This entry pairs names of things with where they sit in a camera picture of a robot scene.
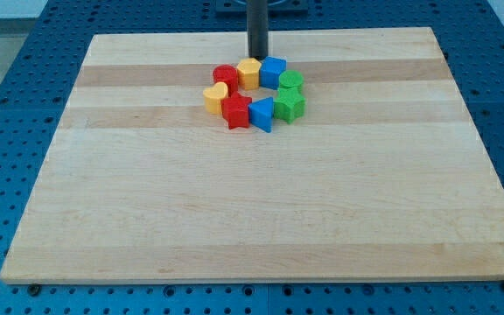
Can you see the yellow hexagon block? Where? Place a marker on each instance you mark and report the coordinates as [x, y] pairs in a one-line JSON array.
[[248, 71]]

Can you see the red star block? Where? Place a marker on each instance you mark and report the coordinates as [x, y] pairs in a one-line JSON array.
[[235, 110]]

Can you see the green star block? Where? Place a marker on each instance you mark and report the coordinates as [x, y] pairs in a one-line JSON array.
[[289, 104]]

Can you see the blue triangle block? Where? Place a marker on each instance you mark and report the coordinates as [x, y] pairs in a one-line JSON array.
[[260, 113]]

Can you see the yellow heart block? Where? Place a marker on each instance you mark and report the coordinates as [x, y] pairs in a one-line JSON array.
[[213, 97]]

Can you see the red cylinder block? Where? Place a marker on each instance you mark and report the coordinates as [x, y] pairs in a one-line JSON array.
[[227, 74]]

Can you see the green cylinder block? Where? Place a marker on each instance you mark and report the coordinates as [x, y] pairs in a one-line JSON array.
[[291, 79]]

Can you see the blue cube block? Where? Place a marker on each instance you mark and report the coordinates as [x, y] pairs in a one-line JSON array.
[[270, 71]]

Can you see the wooden board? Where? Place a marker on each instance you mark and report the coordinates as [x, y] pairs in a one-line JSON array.
[[384, 179]]

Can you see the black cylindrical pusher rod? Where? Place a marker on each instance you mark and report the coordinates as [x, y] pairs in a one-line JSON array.
[[257, 14]]

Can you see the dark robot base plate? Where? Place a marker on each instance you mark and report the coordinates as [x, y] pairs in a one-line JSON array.
[[239, 7]]

